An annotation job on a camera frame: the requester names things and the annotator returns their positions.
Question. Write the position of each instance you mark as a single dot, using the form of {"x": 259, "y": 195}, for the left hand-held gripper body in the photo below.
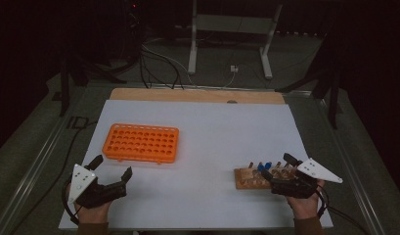
{"x": 90, "y": 194}

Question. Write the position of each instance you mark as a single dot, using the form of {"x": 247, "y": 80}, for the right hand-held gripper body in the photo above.
{"x": 295, "y": 187}

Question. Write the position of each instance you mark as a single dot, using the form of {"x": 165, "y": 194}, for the blue-capped test tube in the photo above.
{"x": 260, "y": 167}
{"x": 268, "y": 165}

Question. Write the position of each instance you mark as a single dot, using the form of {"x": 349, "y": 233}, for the wooden tube rack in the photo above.
{"x": 246, "y": 181}

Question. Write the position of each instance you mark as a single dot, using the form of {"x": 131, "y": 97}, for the orange plastic tube rack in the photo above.
{"x": 139, "y": 143}

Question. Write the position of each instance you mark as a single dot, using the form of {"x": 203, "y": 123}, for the person's left hand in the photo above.
{"x": 93, "y": 213}

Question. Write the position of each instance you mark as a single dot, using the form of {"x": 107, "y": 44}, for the person's right hand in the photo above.
{"x": 303, "y": 207}

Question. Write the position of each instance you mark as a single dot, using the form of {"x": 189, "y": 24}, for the black tripod stand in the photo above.
{"x": 333, "y": 104}
{"x": 64, "y": 94}

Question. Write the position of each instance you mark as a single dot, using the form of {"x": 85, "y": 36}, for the white table sheet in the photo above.
{"x": 204, "y": 130}

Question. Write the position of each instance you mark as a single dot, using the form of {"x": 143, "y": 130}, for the white plug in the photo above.
{"x": 233, "y": 68}

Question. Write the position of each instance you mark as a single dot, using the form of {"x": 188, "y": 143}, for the dark equipment rack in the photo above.
{"x": 134, "y": 19}

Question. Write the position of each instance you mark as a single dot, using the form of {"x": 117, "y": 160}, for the grey metal stand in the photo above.
{"x": 231, "y": 23}

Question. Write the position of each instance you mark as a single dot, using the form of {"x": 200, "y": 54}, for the metal floor rail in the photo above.
{"x": 348, "y": 163}
{"x": 33, "y": 171}

